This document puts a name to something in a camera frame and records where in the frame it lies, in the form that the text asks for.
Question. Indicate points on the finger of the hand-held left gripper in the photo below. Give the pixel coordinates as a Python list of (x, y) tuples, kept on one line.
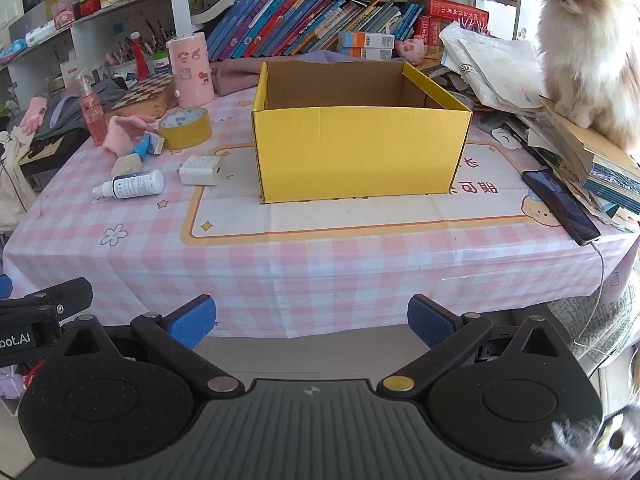
[(55, 300), (5, 286)]

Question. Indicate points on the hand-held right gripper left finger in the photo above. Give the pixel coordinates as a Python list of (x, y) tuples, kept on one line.
[(192, 321)]

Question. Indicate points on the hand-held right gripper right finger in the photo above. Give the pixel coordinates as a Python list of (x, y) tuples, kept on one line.
[(430, 321)]

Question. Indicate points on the white plastic bottle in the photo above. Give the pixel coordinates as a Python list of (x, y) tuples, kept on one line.
[(135, 183)]

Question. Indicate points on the white charger adapter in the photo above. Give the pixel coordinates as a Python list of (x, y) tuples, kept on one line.
[(200, 170)]

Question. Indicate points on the white charger plug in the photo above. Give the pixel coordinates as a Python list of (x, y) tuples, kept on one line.
[(125, 165)]

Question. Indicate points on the blue plastic packet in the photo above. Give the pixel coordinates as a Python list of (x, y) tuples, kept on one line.
[(141, 147)]

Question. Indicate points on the pink knit glove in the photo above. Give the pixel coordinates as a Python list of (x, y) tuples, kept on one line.
[(36, 112), (120, 132)]

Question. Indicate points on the white staple box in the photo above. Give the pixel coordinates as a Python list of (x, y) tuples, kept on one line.
[(156, 144)]

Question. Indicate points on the yellow cardboard box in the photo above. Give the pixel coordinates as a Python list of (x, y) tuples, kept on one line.
[(360, 150)]

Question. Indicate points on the yellow tape roll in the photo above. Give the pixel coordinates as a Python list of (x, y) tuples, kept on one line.
[(192, 135)]

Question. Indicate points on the purple backpack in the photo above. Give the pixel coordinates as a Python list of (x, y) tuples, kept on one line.
[(10, 385)]

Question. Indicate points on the cream canvas bag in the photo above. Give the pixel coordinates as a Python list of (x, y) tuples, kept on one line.
[(12, 185)]

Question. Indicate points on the black electronic keyboard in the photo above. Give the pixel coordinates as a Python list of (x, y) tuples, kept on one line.
[(50, 157)]

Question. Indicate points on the grey printed cushion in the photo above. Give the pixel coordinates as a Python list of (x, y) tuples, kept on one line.
[(600, 320)]

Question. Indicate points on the black smartphone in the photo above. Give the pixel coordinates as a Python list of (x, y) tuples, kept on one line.
[(560, 205)]

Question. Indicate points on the grey cloth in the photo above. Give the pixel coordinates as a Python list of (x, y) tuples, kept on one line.
[(70, 115)]

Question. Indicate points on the grey fluffy pompom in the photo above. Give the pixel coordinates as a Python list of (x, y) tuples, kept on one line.
[(575, 437)]

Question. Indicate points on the pink spray bottle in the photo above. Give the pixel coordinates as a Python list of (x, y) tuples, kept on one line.
[(93, 115)]

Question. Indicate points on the stack of books and papers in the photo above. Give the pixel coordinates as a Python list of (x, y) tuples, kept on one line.
[(600, 175)]

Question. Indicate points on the white box red label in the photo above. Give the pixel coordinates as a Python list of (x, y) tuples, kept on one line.
[(70, 71)]

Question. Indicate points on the wooden chess board box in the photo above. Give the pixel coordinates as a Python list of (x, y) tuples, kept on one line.
[(145, 91)]

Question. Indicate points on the blue wipes pack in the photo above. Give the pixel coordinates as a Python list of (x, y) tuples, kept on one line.
[(12, 49)]

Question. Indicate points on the dusty pink cloth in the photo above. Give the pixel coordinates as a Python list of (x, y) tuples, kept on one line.
[(235, 77)]

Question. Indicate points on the pink humidifier with stickers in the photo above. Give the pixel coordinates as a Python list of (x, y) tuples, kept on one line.
[(190, 70)]

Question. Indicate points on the white wipes pack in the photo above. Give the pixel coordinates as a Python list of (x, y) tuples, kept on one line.
[(42, 34)]

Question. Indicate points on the bunch of pens in holder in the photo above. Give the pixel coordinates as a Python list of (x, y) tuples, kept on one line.
[(122, 52)]

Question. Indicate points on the white jar green lid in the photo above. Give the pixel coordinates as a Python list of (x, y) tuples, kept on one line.
[(160, 64)]

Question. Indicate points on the red tassel ornament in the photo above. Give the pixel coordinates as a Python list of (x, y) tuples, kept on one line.
[(136, 52)]

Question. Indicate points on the silver box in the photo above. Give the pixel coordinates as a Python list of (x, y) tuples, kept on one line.
[(27, 20)]

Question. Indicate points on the pink pig plush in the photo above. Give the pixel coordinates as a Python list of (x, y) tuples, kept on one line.
[(411, 49)]

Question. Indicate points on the orange white carton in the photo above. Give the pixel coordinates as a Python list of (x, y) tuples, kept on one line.
[(367, 40), (370, 53)]

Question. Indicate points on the pink printed box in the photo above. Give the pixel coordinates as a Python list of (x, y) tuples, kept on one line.
[(62, 15)]

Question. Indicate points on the red white round jar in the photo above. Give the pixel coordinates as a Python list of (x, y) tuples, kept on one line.
[(90, 6)]

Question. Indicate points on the fluffy orange white cat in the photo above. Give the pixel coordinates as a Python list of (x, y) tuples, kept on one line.
[(585, 50)]

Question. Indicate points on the red thick book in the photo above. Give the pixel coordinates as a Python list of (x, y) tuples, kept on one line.
[(455, 9)]

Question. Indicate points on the row of colourful books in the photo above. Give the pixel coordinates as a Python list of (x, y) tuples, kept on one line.
[(300, 25)]

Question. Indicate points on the white shelf unit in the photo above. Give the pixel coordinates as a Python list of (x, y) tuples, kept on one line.
[(177, 5)]

